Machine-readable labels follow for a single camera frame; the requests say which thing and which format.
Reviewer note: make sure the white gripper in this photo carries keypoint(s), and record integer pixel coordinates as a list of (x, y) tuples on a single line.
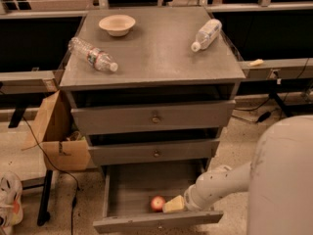
[(190, 198)]

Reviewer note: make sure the red apple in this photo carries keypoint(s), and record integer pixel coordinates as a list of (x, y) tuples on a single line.
[(157, 203)]

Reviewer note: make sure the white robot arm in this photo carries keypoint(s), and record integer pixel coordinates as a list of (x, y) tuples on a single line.
[(279, 182)]

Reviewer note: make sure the grey open bottom drawer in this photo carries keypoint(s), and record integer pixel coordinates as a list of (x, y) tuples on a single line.
[(129, 189)]

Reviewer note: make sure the grey middle drawer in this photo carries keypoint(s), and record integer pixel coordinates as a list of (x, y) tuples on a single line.
[(153, 152)]

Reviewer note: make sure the grey top drawer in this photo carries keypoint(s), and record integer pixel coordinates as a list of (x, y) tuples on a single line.
[(153, 117)]

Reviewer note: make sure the grey wooden drawer cabinet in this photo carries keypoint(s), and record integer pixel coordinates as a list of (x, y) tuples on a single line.
[(156, 65)]

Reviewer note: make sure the brown cardboard box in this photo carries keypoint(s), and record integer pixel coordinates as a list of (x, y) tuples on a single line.
[(51, 129)]

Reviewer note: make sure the black table leg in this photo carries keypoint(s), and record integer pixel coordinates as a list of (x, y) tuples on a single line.
[(285, 109), (45, 183)]

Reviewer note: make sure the black table leg at right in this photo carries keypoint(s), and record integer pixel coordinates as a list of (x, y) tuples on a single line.
[(285, 109)]

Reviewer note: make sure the clear bottle with colourful label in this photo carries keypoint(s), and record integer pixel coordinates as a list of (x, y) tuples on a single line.
[(95, 57)]

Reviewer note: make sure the small yellow foam piece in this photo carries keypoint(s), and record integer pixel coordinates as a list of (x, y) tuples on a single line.
[(256, 63)]

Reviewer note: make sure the white sneaker with orange accents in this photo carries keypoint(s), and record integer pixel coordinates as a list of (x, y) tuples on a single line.
[(11, 212)]

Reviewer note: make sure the clear bottle with white label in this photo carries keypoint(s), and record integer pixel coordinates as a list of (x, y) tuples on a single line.
[(206, 35)]

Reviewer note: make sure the cream shallow bowl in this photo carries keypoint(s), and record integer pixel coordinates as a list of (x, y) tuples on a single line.
[(117, 25)]

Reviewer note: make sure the black power adapter with cable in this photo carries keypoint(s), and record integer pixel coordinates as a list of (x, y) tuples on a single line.
[(260, 119)]

